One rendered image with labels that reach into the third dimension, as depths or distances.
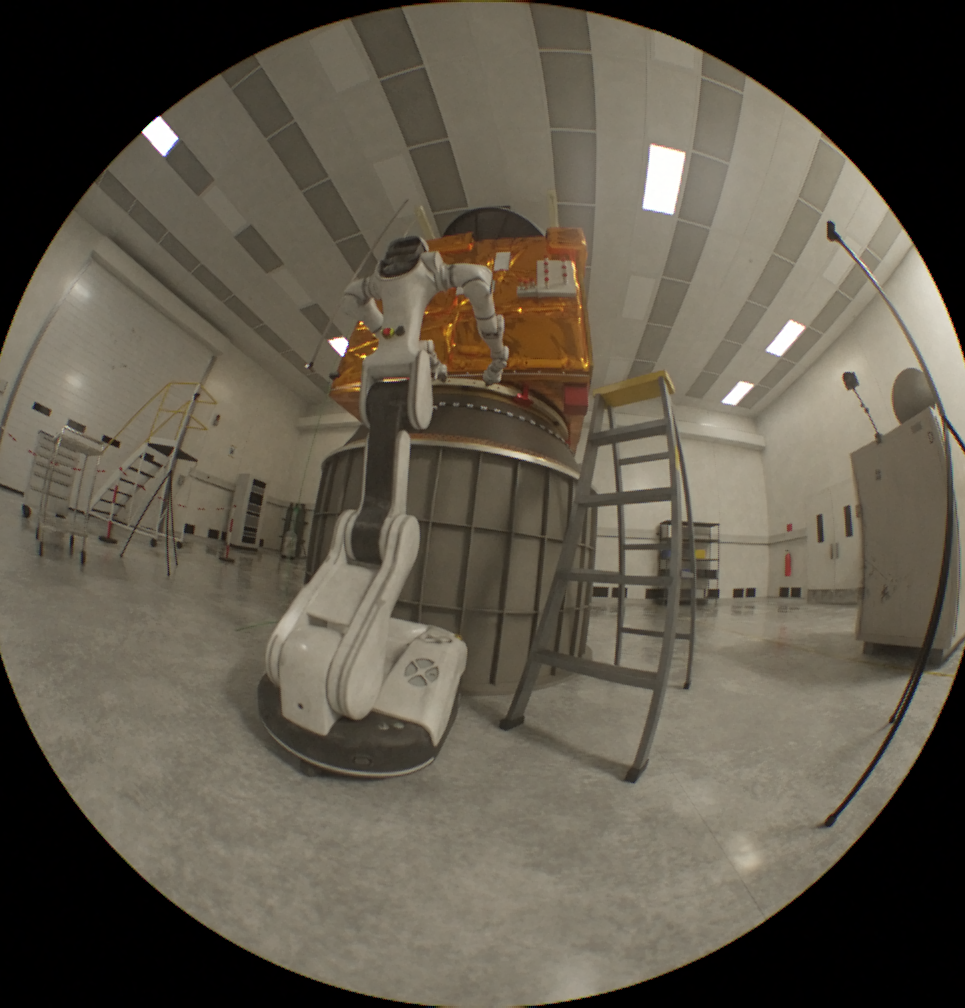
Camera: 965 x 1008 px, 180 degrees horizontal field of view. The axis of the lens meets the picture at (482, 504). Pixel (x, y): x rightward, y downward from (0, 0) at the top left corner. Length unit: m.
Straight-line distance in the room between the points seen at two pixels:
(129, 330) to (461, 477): 8.25
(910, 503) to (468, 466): 2.93
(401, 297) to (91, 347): 7.89
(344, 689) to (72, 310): 8.57
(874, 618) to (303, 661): 3.08
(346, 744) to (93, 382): 8.07
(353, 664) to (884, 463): 3.08
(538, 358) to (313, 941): 2.38
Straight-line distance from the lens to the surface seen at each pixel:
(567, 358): 2.03
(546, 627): 1.16
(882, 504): 2.84
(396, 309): 1.02
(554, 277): 2.64
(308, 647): 0.72
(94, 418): 8.16
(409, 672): 0.87
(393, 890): 0.69
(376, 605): 0.73
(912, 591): 2.71
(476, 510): 1.43
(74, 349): 8.41
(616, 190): 5.01
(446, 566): 1.40
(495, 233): 3.91
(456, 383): 1.96
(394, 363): 0.95
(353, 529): 0.88
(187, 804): 0.84
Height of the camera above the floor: 0.61
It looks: 11 degrees up
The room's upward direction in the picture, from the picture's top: 6 degrees clockwise
